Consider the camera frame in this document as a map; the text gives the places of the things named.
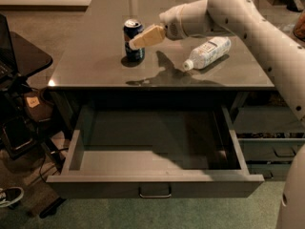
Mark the black cable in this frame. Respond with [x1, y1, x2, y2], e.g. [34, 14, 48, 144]
[38, 147, 70, 184]

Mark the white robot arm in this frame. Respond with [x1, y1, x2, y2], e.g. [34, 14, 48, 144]
[130, 0, 305, 229]

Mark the blue pepsi can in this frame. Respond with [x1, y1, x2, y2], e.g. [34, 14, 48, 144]
[123, 18, 145, 62]

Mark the metal drawer handle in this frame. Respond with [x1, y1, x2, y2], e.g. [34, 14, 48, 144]
[138, 184, 172, 198]

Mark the black and white shoe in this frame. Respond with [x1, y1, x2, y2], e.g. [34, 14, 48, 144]
[0, 187, 24, 208]

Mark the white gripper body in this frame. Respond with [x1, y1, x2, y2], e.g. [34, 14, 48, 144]
[159, 5, 185, 40]

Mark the black laptop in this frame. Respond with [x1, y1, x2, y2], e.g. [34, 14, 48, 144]
[0, 14, 18, 81]

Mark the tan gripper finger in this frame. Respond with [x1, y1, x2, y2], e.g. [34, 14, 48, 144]
[129, 25, 166, 50]

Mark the white plastic bottle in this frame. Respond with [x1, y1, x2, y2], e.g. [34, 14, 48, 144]
[183, 36, 232, 71]

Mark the open grey top drawer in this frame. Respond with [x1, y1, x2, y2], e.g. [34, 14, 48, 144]
[47, 107, 264, 198]

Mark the brown bag with tag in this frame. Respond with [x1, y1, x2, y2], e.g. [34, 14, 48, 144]
[24, 88, 54, 122]

